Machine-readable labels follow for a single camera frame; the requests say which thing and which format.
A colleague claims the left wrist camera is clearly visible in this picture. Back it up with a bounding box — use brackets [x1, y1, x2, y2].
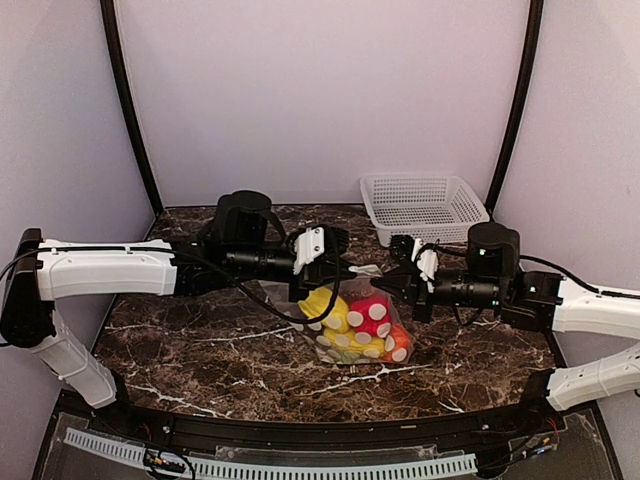
[292, 226, 350, 274]

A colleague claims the yellow fake lemon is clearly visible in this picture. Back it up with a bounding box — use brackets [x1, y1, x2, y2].
[297, 287, 350, 333]

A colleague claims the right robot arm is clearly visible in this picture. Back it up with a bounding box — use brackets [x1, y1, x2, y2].
[372, 222, 639, 434]

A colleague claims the orange fake pumpkin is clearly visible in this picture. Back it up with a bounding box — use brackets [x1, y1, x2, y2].
[381, 324, 411, 363]

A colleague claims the black frame post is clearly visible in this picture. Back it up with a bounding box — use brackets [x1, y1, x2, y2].
[484, 0, 544, 216]
[99, 0, 164, 216]

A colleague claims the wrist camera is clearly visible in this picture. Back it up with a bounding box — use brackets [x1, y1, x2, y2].
[292, 226, 350, 274]
[389, 235, 439, 281]

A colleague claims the polka dot zip bag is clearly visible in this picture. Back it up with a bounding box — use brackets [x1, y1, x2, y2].
[287, 264, 415, 369]

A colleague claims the white cable duct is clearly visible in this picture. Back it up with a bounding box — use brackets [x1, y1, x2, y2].
[64, 428, 478, 479]

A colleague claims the red fake pepper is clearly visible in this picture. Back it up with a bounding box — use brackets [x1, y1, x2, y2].
[347, 296, 392, 338]

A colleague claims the yellow fake banana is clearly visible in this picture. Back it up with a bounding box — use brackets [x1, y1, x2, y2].
[315, 327, 386, 359]

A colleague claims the white plastic basket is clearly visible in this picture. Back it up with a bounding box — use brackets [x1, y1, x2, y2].
[360, 174, 489, 247]

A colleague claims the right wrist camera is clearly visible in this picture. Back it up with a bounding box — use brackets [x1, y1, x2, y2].
[389, 235, 439, 281]

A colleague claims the right black frame post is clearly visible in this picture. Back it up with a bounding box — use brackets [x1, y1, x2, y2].
[484, 0, 544, 216]

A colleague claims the left black frame post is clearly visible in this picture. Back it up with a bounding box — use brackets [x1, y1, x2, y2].
[99, 0, 164, 216]

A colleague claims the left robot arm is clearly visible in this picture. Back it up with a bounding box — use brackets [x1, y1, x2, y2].
[1, 190, 356, 436]

